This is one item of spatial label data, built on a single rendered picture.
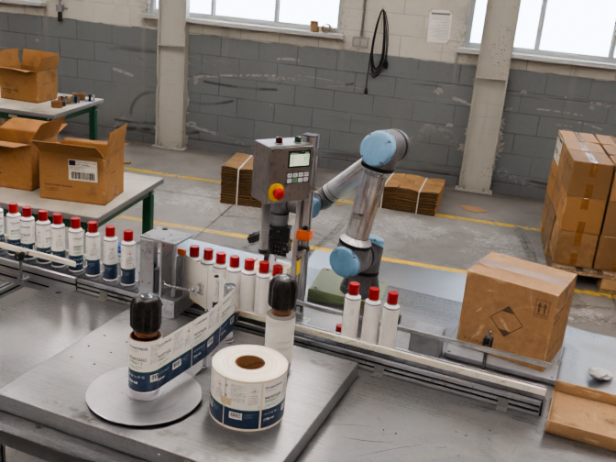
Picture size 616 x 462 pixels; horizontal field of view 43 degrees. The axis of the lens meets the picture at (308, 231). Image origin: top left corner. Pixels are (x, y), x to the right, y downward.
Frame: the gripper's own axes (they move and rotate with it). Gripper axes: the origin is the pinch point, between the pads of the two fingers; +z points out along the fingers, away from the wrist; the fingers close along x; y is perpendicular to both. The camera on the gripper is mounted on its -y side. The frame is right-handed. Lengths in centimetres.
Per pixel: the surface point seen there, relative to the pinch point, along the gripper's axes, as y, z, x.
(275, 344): 23, -10, -75
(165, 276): -23, -12, -48
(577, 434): 110, 2, -70
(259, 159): 3, -54, -38
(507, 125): 97, 19, 501
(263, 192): 6, -44, -41
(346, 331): 39, -5, -48
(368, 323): 46, -10, -49
